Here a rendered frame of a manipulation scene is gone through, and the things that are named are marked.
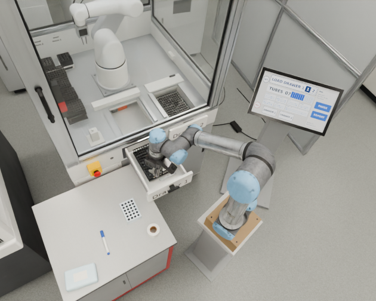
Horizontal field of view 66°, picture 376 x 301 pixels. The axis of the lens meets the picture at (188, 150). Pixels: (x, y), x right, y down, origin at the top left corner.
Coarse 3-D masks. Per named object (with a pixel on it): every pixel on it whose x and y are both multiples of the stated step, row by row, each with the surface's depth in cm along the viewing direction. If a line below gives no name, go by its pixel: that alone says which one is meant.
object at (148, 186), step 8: (136, 144) 178; (144, 144) 183; (128, 152) 173; (128, 160) 176; (136, 160) 178; (136, 168) 168; (144, 176) 172; (176, 176) 174; (144, 184) 163; (152, 184) 170; (160, 184) 170
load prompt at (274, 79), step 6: (270, 78) 184; (276, 78) 183; (282, 78) 183; (276, 84) 184; (282, 84) 184; (288, 84) 183; (294, 84) 182; (300, 84) 182; (306, 84) 181; (300, 90) 183; (306, 90) 182; (312, 90) 181
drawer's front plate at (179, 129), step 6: (192, 120) 188; (198, 120) 189; (204, 120) 193; (180, 126) 184; (186, 126) 187; (204, 126) 199; (174, 132) 184; (180, 132) 188; (168, 138) 188; (174, 138) 190
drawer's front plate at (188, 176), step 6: (186, 174) 165; (192, 174) 168; (174, 180) 162; (180, 180) 165; (162, 186) 159; (168, 186) 162; (180, 186) 172; (150, 192) 157; (156, 192) 160; (162, 192) 164; (150, 198) 162; (156, 198) 167
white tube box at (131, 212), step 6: (132, 198) 168; (120, 204) 165; (126, 204) 166; (132, 204) 169; (126, 210) 164; (132, 210) 165; (138, 210) 164; (126, 216) 162; (132, 216) 162; (138, 216) 162; (132, 222) 163
